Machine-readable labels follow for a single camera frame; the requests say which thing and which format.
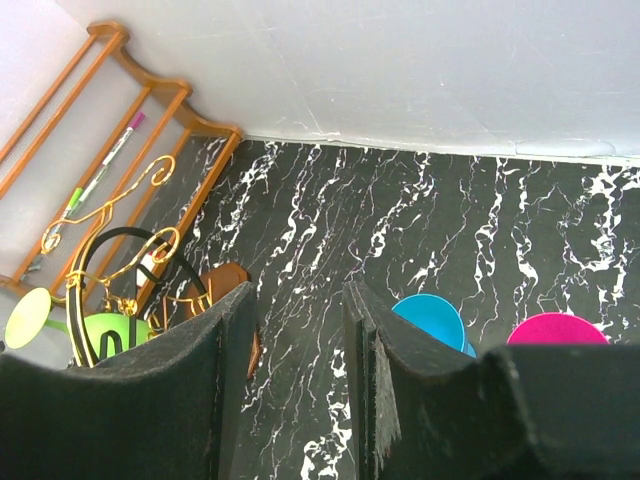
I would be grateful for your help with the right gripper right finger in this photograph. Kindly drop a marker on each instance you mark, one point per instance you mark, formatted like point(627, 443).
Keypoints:
point(422, 410)

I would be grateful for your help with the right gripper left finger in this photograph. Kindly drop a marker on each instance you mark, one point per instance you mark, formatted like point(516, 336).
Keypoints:
point(168, 409)

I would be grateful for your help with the blue wine glass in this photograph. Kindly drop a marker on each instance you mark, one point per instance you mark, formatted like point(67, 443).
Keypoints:
point(437, 317)

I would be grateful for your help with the pink wine glass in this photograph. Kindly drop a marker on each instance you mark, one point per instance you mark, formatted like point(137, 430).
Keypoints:
point(556, 328)

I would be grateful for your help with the green wine glass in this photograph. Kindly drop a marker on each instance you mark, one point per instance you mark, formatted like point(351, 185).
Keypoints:
point(109, 333)

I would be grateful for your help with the orange wooden shelf rack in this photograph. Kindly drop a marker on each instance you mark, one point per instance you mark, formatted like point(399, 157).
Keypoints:
point(173, 158)

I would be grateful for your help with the small red white box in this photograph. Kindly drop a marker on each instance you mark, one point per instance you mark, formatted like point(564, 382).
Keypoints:
point(146, 272)

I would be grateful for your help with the pink green marker pen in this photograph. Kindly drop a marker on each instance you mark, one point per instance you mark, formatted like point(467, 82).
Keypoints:
point(82, 193)

